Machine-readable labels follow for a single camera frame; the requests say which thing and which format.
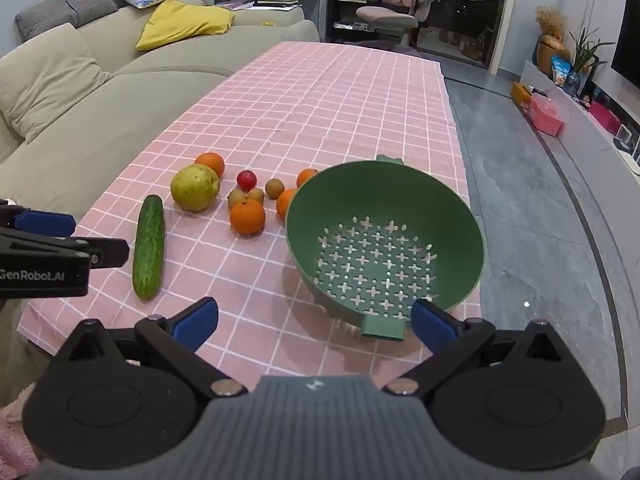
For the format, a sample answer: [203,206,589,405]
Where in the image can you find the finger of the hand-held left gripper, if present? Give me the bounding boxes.
[0,199,77,239]
[0,226,130,269]

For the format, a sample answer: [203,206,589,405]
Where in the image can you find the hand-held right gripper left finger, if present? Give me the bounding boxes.
[55,296,248,397]

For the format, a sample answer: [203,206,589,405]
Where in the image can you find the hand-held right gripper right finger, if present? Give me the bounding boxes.
[381,298,581,397]

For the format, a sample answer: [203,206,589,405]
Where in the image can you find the green cucumber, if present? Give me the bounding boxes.
[132,195,166,301]

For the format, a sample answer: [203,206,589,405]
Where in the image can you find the yellow-green pear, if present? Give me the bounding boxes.
[170,164,221,212]

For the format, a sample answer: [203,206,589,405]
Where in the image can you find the green plastic colander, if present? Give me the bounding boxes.
[285,154,486,343]

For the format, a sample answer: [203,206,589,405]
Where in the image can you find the beige sofa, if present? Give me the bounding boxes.
[0,0,321,381]

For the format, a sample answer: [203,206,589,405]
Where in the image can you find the beige cushion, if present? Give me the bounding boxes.
[0,22,113,138]

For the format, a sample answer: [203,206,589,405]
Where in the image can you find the person's pink fluffy clothing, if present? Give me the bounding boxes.
[0,382,42,480]

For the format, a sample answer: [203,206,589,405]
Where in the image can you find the grey cushion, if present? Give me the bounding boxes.
[15,0,119,41]

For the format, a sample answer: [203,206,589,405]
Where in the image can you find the grey low cabinet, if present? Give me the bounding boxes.
[520,60,640,461]

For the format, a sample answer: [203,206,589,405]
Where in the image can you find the pink checked tablecloth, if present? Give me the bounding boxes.
[16,40,483,378]

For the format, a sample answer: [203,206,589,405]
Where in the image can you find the pink box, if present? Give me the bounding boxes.
[529,94,566,137]

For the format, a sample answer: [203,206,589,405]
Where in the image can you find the yellow cushion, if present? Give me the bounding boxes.
[136,0,236,51]

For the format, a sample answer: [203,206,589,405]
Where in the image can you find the orange box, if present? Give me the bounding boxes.
[511,81,533,109]

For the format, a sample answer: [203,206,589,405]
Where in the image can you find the white small appliance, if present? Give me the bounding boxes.
[612,125,640,162]

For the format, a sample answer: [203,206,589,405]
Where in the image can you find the magenta box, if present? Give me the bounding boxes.
[589,101,621,134]

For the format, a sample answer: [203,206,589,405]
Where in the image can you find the copper vase with dried flowers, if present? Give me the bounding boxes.
[532,6,572,78]

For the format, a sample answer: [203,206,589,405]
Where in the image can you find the green potted plant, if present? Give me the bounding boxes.
[567,27,617,77]

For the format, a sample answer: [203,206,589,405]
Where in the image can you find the pink office chair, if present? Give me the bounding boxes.
[356,0,435,56]

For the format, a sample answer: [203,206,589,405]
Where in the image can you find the black shelf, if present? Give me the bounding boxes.
[327,0,401,43]

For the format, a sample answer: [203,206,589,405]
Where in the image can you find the black television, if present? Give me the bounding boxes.
[611,0,640,92]

